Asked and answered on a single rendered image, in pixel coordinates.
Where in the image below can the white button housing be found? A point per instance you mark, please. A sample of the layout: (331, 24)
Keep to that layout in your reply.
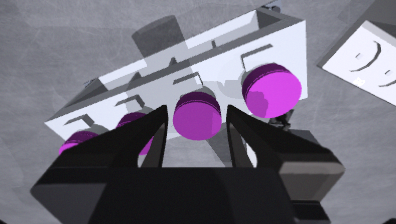
(306, 134)

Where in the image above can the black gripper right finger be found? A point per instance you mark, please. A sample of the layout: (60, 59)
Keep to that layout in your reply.
(308, 170)

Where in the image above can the white tray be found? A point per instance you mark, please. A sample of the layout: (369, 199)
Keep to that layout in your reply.
(366, 54)

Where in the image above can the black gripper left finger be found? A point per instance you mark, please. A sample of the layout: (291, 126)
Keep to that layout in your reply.
(120, 147)

